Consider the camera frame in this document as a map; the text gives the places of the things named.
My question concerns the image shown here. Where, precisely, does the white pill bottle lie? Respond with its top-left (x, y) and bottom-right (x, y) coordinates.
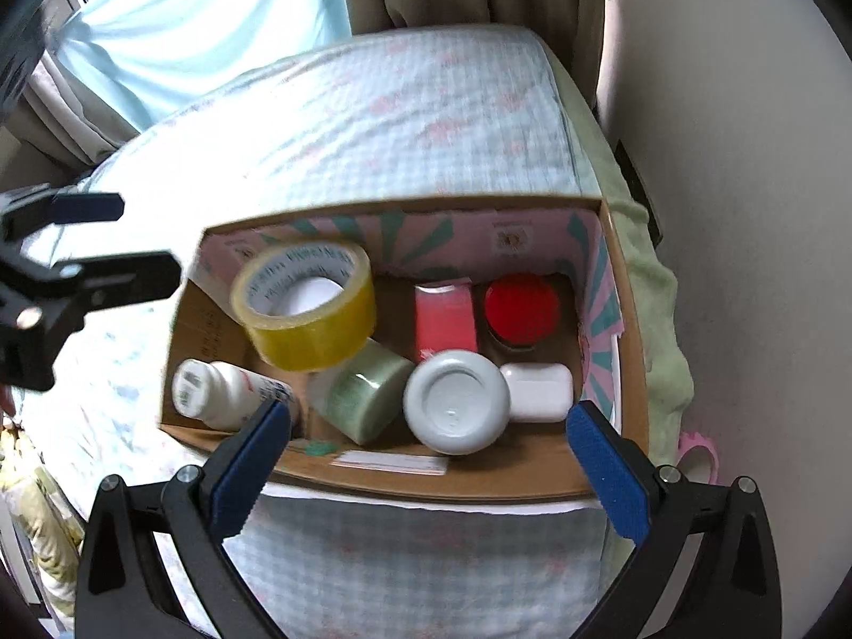
top-left (172, 359), bottom-right (300, 431)

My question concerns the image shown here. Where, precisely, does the left brown curtain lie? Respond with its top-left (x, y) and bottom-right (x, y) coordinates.
top-left (9, 52), bottom-right (138, 170)

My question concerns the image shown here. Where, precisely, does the pink plastic item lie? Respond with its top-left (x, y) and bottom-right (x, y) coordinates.
top-left (676, 431), bottom-right (719, 485)

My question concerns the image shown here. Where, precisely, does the red Marubi box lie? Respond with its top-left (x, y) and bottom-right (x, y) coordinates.
top-left (414, 280), bottom-right (478, 362)

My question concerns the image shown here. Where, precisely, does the small white-grey jar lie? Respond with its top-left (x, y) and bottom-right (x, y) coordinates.
top-left (403, 349), bottom-right (510, 456)

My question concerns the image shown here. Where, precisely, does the cardboard box with patterned lining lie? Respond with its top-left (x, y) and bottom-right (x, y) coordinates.
top-left (169, 195), bottom-right (649, 503)

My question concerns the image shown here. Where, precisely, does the green mattress blanket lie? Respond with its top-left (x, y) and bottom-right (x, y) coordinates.
top-left (544, 51), bottom-right (694, 466)

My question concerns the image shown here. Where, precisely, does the red-lid jar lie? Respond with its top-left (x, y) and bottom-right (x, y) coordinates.
top-left (484, 273), bottom-right (562, 349)

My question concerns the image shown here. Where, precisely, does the white earbuds case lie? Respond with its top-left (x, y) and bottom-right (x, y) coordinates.
top-left (499, 362), bottom-right (574, 424)

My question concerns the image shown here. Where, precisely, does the white-lid jar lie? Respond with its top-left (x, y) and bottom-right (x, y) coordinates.
top-left (272, 277), bottom-right (342, 316)

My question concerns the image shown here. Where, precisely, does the green cream jar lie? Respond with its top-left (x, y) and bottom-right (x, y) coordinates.
top-left (308, 339), bottom-right (414, 446)

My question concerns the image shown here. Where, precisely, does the blue cloth over window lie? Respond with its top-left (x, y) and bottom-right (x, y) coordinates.
top-left (58, 0), bottom-right (351, 132)

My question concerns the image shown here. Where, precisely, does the checked floral bed sheet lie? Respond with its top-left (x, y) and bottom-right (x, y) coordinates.
top-left (24, 26), bottom-right (605, 637)

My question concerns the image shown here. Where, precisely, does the yellow packing tape roll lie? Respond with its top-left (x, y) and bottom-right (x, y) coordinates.
top-left (231, 240), bottom-right (377, 372)

